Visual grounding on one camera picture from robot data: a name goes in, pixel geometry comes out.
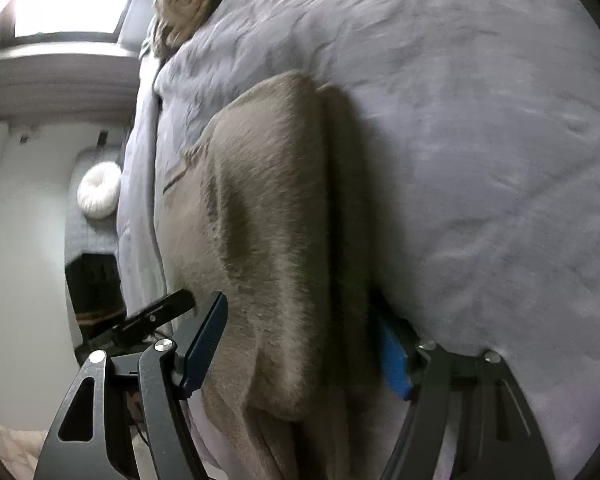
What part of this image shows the beige knit sweater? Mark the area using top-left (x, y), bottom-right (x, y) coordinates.
top-left (155, 71), bottom-right (416, 480)

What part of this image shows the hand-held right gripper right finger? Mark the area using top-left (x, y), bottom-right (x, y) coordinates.
top-left (374, 304), bottom-right (557, 480)

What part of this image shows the beige quilted cloth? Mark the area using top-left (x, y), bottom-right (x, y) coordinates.
top-left (0, 414), bottom-right (47, 480)

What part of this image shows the white round cushion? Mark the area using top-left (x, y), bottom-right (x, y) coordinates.
top-left (77, 162), bottom-right (123, 220)

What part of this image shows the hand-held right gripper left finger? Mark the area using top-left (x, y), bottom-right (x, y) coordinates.
top-left (32, 291), bottom-right (229, 480)

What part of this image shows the light grey blanket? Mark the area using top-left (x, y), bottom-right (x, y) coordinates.
top-left (115, 0), bottom-right (600, 480)

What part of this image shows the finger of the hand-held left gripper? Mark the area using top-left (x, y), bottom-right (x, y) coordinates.
top-left (111, 288), bottom-right (197, 347)

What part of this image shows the grey mat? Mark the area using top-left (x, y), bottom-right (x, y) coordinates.
top-left (65, 144), bottom-right (127, 261)

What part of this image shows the tan clothes pile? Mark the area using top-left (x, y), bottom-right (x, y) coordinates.
top-left (152, 0), bottom-right (255, 59)

